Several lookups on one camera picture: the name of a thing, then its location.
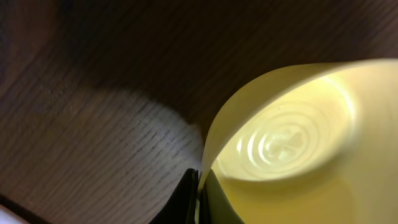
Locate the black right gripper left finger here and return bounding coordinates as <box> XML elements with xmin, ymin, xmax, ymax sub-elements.
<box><xmin>149</xmin><ymin>168</ymin><xmax>198</xmax><ymax>224</ymax></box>

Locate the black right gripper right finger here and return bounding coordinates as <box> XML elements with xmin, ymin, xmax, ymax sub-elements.
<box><xmin>198</xmin><ymin>170</ymin><xmax>244</xmax><ymax>224</ymax></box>

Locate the yellow plastic bowl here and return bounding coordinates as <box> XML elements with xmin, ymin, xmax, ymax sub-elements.
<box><xmin>200</xmin><ymin>58</ymin><xmax>397</xmax><ymax>223</ymax></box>

